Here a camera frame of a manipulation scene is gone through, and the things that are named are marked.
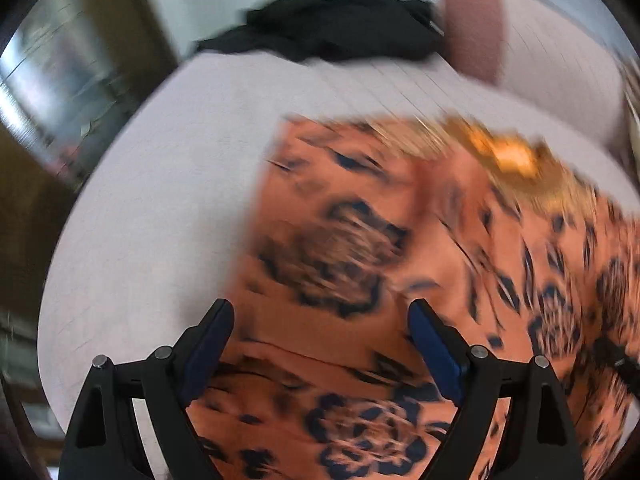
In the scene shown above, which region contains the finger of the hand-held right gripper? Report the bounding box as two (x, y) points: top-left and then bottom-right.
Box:
(594, 336), (640, 383)

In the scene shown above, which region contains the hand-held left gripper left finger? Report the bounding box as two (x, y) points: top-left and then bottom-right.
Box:
(57, 298), (235, 480)

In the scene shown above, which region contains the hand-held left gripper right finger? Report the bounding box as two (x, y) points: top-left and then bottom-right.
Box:
(408, 298), (587, 480)

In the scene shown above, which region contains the orange floral garment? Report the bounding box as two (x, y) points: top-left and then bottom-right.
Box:
(185, 112), (640, 480)

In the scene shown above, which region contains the pale quilted bed cover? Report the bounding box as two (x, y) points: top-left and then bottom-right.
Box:
(37, 0), (640, 480)

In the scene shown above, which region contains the wooden cabinet with glass doors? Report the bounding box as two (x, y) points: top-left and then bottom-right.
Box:
(0, 0), (182, 480)

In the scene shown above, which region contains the pink-edged bolster pillow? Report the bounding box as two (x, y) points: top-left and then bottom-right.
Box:
(437, 0), (631, 141)

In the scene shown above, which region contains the black cloth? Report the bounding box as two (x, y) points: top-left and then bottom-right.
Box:
(192, 0), (446, 64)

